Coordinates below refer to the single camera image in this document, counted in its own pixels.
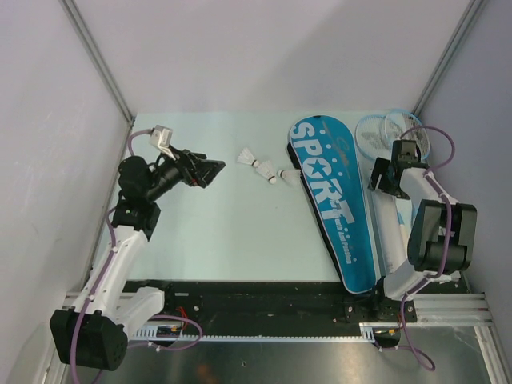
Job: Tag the right aluminium corner post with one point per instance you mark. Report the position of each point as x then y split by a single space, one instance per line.
461 33

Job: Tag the aluminium corner post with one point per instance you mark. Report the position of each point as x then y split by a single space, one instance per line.
461 33
94 53

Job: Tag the left aluminium corner post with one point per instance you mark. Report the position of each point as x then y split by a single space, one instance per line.
94 53

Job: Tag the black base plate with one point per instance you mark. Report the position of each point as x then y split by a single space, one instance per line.
270 309

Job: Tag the white plastic shuttlecock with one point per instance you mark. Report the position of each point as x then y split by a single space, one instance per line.
246 157
291 177
266 170

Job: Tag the white shuttlecock tube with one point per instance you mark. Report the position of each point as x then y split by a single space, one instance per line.
389 231

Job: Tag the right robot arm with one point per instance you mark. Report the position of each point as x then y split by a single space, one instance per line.
425 234

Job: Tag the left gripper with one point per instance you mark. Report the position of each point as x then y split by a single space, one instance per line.
192 169

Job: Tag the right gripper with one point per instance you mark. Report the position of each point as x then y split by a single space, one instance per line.
382 167

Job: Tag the blue racket bag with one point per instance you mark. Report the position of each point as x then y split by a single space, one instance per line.
323 149

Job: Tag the aluminium frame rail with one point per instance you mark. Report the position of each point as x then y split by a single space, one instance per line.
429 308

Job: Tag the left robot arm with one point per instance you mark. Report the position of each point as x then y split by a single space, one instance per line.
95 331

